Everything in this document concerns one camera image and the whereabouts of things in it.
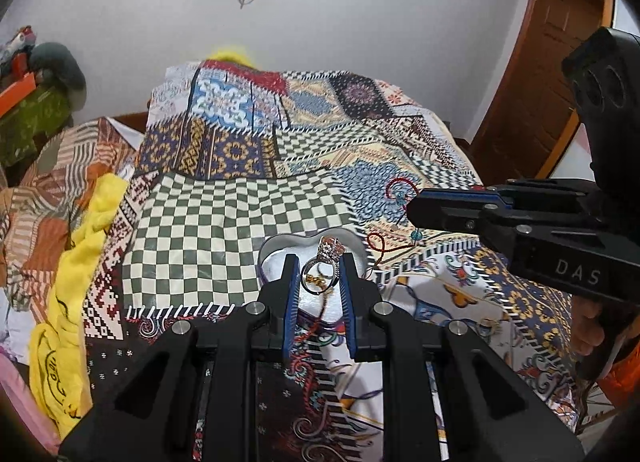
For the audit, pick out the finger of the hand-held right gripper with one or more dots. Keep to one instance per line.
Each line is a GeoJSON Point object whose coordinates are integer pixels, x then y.
{"type": "Point", "coordinates": [445, 214]}
{"type": "Point", "coordinates": [545, 202]}

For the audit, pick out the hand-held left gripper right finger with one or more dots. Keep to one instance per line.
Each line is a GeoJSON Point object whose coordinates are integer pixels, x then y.
{"type": "Point", "coordinates": [348, 314]}

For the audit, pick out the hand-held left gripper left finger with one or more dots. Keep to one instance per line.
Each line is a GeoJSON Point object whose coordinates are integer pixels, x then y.
{"type": "Point", "coordinates": [289, 304]}

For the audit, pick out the heart-shaped tin box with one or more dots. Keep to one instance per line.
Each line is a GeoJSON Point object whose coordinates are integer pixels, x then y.
{"type": "Point", "coordinates": [275, 257]}

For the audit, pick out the person's right hand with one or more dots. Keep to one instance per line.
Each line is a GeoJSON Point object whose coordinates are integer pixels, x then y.
{"type": "Point", "coordinates": [587, 329]}

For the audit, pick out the brown wooden door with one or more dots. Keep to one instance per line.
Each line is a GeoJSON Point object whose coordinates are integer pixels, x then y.
{"type": "Point", "coordinates": [540, 81]}

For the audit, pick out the patchwork printed blanket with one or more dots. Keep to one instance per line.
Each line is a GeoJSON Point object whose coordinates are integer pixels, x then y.
{"type": "Point", "coordinates": [225, 222]}

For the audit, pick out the yellow printed cloth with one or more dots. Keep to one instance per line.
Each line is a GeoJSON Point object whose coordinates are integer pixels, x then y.
{"type": "Point", "coordinates": [75, 282]}

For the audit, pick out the orange striped blanket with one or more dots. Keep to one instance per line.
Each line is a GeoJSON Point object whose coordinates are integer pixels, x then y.
{"type": "Point", "coordinates": [50, 222]}

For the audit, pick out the yellow pillow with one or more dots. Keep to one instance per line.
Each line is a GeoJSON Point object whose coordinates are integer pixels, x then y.
{"type": "Point", "coordinates": [229, 54]}

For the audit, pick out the pink cloth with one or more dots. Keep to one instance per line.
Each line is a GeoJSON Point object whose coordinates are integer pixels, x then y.
{"type": "Point", "coordinates": [17, 392]}

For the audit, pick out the green printed cloth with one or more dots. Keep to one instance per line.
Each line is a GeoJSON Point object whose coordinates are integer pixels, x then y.
{"type": "Point", "coordinates": [30, 129]}

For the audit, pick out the grey-green stuffed bag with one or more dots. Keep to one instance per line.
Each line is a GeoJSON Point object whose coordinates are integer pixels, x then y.
{"type": "Point", "coordinates": [57, 69]}

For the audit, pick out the orange box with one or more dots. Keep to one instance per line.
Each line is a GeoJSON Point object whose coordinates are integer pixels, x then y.
{"type": "Point", "coordinates": [17, 94]}

